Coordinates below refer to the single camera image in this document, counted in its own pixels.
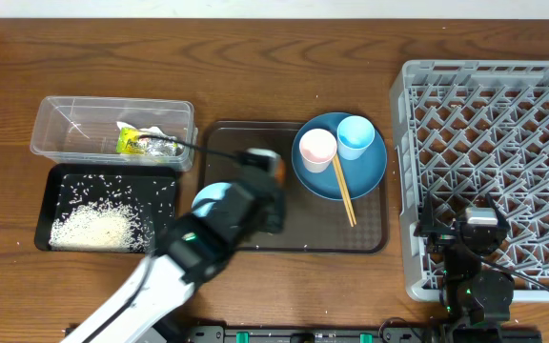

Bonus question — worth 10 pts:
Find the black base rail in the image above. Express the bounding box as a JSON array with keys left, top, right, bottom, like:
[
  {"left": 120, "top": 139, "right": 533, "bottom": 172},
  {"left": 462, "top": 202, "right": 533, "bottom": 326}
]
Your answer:
[{"left": 129, "top": 326, "right": 542, "bottom": 343}]

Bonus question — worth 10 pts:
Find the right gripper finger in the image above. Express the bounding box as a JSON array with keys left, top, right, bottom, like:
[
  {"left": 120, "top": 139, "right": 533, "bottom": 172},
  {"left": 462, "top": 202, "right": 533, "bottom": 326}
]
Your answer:
[
  {"left": 485, "top": 193, "right": 511, "bottom": 229},
  {"left": 414, "top": 192, "right": 441, "bottom": 237}
]

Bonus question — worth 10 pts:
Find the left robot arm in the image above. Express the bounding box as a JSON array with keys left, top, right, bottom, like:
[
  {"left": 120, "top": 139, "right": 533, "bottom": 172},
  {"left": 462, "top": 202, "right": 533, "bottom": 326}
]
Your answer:
[{"left": 65, "top": 149, "right": 285, "bottom": 342}]

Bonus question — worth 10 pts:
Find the dark blue plate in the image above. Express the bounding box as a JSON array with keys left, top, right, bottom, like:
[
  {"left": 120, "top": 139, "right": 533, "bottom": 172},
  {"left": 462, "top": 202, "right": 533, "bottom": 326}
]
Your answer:
[{"left": 292, "top": 112, "right": 387, "bottom": 201}]

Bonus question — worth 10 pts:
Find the white rice pile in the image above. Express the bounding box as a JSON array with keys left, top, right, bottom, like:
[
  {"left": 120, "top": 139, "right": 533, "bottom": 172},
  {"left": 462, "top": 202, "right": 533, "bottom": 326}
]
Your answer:
[{"left": 49, "top": 174, "right": 176, "bottom": 252}]

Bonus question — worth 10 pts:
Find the light blue bowl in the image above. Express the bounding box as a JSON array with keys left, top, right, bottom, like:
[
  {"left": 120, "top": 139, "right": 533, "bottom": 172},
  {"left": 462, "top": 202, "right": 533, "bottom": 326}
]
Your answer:
[{"left": 192, "top": 182, "right": 231, "bottom": 217}]

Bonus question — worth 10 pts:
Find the wooden chopstick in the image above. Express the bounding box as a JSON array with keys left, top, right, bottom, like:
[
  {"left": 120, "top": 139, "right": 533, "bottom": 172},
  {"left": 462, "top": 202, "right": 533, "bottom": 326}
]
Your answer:
[
  {"left": 334, "top": 152, "right": 357, "bottom": 226},
  {"left": 332, "top": 154, "right": 355, "bottom": 228}
]

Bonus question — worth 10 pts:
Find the brown serving tray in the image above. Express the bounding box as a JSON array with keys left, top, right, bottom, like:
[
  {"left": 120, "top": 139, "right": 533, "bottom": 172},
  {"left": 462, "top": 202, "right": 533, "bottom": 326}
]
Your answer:
[{"left": 203, "top": 121, "right": 389, "bottom": 254}]

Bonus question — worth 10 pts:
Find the black waste tray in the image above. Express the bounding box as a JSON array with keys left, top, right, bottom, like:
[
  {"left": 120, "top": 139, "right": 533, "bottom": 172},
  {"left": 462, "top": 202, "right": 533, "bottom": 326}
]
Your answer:
[{"left": 34, "top": 164, "right": 176, "bottom": 252}]

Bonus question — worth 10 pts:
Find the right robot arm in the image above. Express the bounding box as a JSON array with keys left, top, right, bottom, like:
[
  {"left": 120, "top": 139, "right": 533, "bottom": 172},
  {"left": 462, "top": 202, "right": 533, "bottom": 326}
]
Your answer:
[{"left": 415, "top": 195, "right": 514, "bottom": 343}]

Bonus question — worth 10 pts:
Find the foil snack wrapper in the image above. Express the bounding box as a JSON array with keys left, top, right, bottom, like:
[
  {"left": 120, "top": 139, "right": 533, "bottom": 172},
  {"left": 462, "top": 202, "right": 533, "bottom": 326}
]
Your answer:
[{"left": 116, "top": 135, "right": 183, "bottom": 157}]

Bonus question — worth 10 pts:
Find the pink white cup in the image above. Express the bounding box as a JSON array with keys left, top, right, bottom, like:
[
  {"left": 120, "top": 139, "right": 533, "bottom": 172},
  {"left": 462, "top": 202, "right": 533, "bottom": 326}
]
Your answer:
[{"left": 299, "top": 129, "right": 337, "bottom": 173}]

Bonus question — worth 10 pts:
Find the orange carrot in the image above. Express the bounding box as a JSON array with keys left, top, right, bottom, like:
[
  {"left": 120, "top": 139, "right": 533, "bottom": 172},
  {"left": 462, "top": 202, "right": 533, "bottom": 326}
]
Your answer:
[{"left": 274, "top": 158, "right": 286, "bottom": 186}]

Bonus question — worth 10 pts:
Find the light blue cup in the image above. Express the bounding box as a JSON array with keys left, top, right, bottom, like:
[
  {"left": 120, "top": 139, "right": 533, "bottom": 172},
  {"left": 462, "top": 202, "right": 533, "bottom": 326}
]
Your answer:
[{"left": 336, "top": 115, "right": 376, "bottom": 160}]

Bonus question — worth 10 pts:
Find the clear plastic bin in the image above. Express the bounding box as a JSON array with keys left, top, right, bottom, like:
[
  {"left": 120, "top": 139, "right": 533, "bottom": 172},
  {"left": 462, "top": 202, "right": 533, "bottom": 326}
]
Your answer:
[{"left": 30, "top": 96, "right": 198, "bottom": 172}]

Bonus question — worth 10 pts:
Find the grey dishwasher rack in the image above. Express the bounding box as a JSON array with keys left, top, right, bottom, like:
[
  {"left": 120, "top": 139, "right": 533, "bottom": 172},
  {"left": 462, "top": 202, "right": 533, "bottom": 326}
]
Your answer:
[{"left": 390, "top": 60, "right": 549, "bottom": 302}]

